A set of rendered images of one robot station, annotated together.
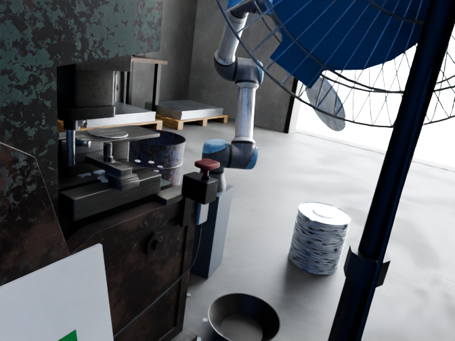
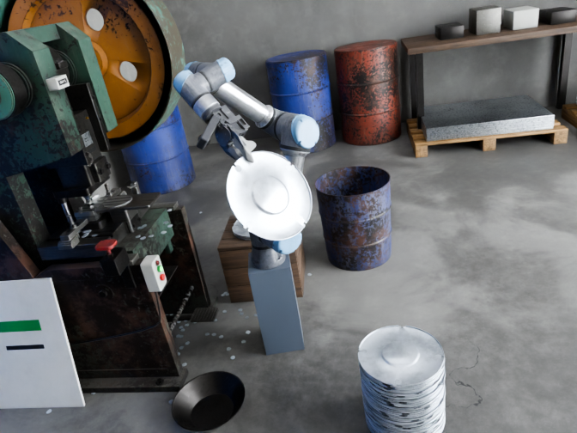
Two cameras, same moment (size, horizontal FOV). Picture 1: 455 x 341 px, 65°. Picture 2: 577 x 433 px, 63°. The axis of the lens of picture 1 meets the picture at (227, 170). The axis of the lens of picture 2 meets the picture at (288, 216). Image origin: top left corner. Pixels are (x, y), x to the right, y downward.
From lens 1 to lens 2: 2.04 m
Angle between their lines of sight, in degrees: 65
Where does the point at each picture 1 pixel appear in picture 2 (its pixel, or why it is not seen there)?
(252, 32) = not seen: outside the picture
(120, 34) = (36, 152)
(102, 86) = (77, 175)
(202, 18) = not seen: outside the picture
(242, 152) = not seen: hidden behind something
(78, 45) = (12, 165)
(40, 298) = (16, 294)
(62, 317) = (29, 309)
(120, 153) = (118, 217)
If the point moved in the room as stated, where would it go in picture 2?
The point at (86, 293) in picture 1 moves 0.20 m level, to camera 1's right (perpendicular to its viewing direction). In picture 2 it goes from (42, 303) to (40, 330)
